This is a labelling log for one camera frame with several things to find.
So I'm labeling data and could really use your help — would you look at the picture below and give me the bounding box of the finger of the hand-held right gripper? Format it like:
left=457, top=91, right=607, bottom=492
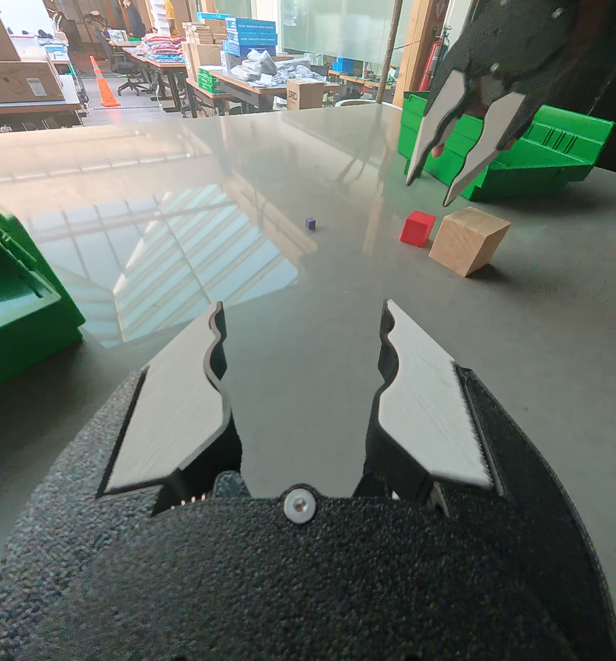
left=442, top=94, right=528, bottom=207
left=405, top=70, right=469, bottom=187

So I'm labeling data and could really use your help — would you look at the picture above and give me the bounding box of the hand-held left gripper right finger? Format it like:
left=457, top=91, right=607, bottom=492
left=362, top=298, right=496, bottom=506

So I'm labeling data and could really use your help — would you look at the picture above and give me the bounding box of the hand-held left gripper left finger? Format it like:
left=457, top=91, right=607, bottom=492
left=95, top=302, right=244, bottom=514

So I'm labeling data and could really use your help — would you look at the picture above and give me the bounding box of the green plastic bin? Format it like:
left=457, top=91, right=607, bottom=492
left=0, top=193, right=86, bottom=397
left=397, top=92, right=615, bottom=202

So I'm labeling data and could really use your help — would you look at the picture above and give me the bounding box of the large plain wooden cube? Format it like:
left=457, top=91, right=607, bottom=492
left=428, top=207, right=511, bottom=278

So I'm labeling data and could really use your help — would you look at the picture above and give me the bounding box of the red wooden cube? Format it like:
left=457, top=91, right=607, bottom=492
left=400, top=210, right=437, bottom=248

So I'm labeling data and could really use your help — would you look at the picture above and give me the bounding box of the red fire extinguisher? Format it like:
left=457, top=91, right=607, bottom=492
left=419, top=26, right=450, bottom=93

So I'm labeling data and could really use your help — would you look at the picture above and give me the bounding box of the wooden pillar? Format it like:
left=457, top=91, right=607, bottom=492
left=393, top=0, right=450, bottom=104

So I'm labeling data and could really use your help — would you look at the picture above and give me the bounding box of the bare tree trunk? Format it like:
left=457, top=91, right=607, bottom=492
left=375, top=0, right=404, bottom=104

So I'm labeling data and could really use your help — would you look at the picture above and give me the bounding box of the small cardboard box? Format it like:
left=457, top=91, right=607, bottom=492
left=286, top=78, right=325, bottom=111

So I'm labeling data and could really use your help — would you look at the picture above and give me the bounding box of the pile of grey plastic bags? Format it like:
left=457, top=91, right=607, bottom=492
left=231, top=49, right=309, bottom=86

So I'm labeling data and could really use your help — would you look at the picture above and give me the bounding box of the stack of blue boxes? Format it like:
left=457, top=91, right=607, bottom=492
left=223, top=17, right=278, bottom=57

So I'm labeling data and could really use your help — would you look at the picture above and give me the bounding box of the long wooden work table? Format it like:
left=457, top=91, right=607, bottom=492
left=187, top=70, right=340, bottom=117

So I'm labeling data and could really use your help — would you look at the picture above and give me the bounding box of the stack of folded clothes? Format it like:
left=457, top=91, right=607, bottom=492
left=140, top=33, right=185, bottom=63

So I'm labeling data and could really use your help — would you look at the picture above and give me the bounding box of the black office chair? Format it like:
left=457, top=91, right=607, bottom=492
left=94, top=28, right=152, bottom=96

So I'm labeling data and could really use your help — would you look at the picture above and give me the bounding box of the orange traffic cone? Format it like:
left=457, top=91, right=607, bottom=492
left=89, top=56, right=122, bottom=108

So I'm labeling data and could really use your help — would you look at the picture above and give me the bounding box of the wooden-top work table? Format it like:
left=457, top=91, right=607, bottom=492
left=0, top=101, right=84, bottom=127

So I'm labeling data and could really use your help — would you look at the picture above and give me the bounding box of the scribbled cardboard box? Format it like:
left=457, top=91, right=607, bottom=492
left=0, top=61, right=65, bottom=104

